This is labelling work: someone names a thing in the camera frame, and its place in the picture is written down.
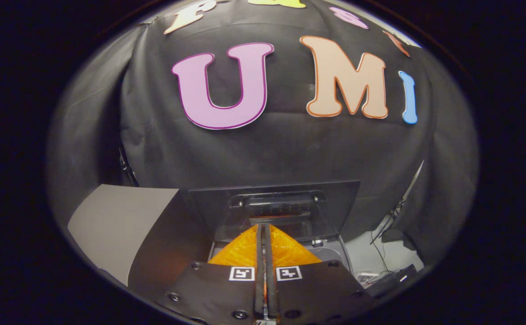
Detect white and dark cabinet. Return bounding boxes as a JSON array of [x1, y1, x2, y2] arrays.
[[68, 184, 215, 289]]

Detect thin floor cables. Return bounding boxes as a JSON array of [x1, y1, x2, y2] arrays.
[[358, 230, 395, 286]]

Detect black backdrop frame pole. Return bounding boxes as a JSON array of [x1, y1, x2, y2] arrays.
[[118, 144, 140, 187]]

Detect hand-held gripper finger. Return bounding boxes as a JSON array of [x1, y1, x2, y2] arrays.
[[155, 224, 266, 325], [265, 224, 376, 325]]

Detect black backdrop cloth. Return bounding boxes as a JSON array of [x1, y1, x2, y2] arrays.
[[49, 0, 478, 268]]

